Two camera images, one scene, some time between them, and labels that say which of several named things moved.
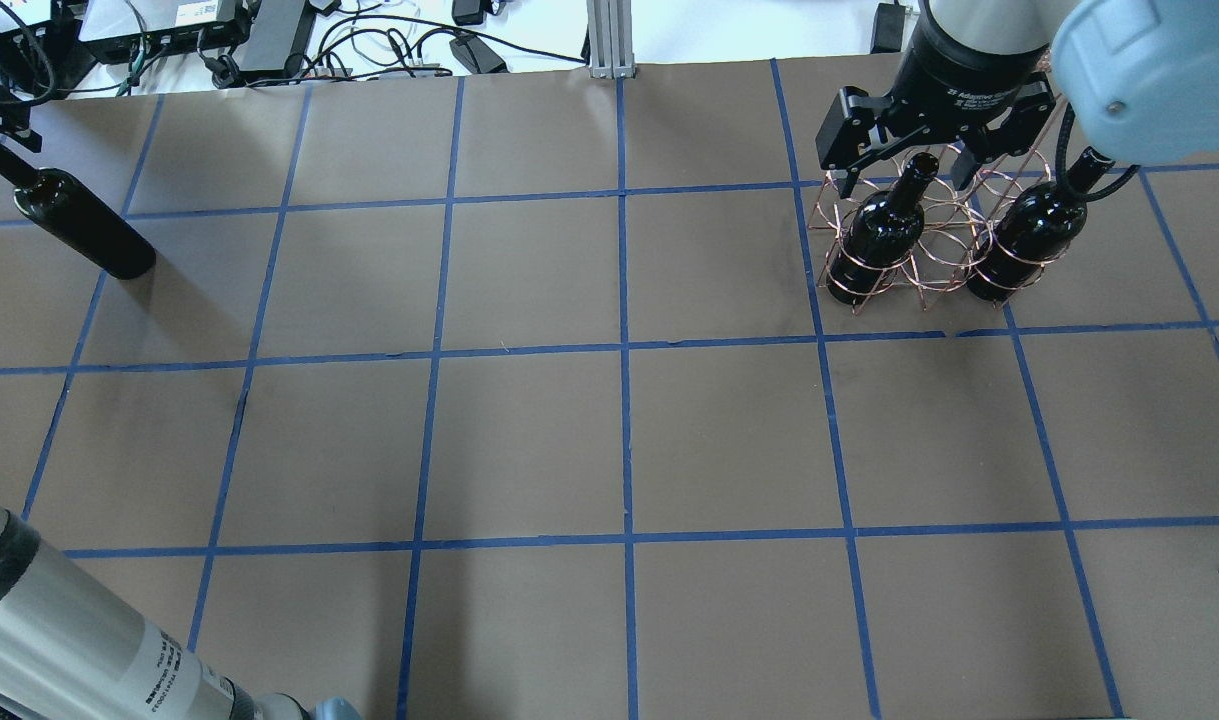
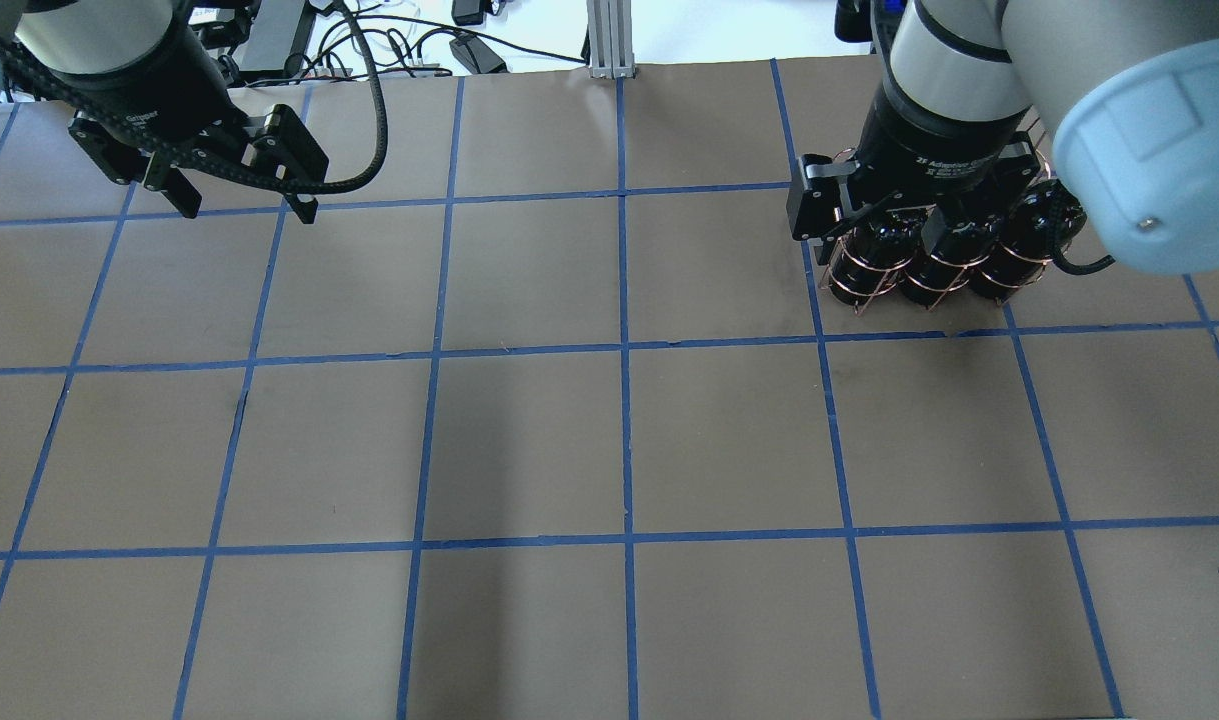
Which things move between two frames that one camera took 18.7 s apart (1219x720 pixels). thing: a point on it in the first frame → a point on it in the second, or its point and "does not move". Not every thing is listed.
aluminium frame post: [611, 39] does not move
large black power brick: [275, 47] does not move
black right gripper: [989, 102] → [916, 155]
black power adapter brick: [477, 55] does not move
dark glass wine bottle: [56, 202] → [944, 277]
